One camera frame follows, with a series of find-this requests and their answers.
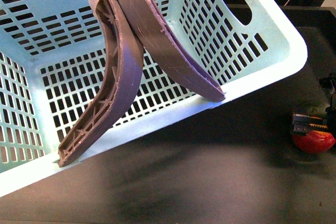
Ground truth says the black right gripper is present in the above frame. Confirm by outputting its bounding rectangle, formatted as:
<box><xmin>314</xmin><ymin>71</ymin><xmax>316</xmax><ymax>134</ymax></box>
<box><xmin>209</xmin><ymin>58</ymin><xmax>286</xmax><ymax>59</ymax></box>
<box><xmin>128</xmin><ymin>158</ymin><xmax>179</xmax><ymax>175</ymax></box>
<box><xmin>291</xmin><ymin>76</ymin><xmax>335</xmax><ymax>135</ymax></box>

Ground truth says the red yellow apple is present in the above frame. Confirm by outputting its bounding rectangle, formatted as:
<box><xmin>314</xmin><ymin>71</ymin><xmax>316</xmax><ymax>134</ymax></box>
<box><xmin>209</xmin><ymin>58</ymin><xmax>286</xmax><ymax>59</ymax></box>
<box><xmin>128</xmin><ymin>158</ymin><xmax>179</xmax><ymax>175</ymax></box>
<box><xmin>292</xmin><ymin>131</ymin><xmax>335</xmax><ymax>154</ymax></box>

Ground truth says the brown basket handle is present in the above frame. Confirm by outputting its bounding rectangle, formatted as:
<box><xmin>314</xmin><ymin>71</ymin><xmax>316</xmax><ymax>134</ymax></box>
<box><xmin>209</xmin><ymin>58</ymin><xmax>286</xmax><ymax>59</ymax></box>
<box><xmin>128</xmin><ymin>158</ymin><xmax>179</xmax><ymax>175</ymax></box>
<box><xmin>58</xmin><ymin>0</ymin><xmax>144</xmax><ymax>167</ymax></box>
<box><xmin>117</xmin><ymin>0</ymin><xmax>225</xmax><ymax>102</ymax></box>

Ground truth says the brown front basket handle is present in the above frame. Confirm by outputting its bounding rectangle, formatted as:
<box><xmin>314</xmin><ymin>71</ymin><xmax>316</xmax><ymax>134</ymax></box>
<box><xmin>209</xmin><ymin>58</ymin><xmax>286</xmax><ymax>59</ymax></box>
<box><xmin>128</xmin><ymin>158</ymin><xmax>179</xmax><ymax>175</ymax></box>
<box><xmin>58</xmin><ymin>0</ymin><xmax>144</xmax><ymax>167</ymax></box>

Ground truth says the light blue plastic basket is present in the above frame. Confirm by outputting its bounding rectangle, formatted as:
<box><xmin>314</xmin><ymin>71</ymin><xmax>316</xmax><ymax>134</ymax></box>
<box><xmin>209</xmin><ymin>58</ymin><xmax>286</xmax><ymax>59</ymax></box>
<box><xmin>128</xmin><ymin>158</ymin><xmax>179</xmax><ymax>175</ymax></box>
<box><xmin>1</xmin><ymin>0</ymin><xmax>307</xmax><ymax>196</ymax></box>

